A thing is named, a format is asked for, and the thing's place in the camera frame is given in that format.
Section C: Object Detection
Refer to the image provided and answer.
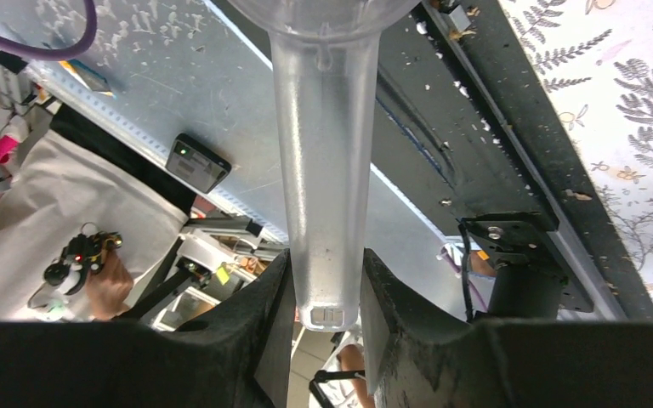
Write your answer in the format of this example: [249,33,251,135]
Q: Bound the white cloth of operator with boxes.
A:
[0,131,195,320]

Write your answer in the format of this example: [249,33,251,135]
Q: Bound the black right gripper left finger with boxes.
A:
[174,248,297,408]

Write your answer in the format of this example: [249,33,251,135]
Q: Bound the black small device box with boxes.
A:
[165,133,231,195]

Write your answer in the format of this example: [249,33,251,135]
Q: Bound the black handheld controller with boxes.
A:
[43,223,123,296]

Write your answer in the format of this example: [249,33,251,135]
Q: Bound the floral tablecloth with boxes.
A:
[502,1,653,302]

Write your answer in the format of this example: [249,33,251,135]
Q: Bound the clear plastic scoop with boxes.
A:
[234,1,437,332]

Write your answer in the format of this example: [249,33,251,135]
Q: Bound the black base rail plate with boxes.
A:
[372,1,653,321]

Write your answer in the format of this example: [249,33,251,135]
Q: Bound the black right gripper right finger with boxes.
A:
[360,247,474,408]

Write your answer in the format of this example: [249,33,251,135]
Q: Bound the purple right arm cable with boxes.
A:
[0,0,99,63]

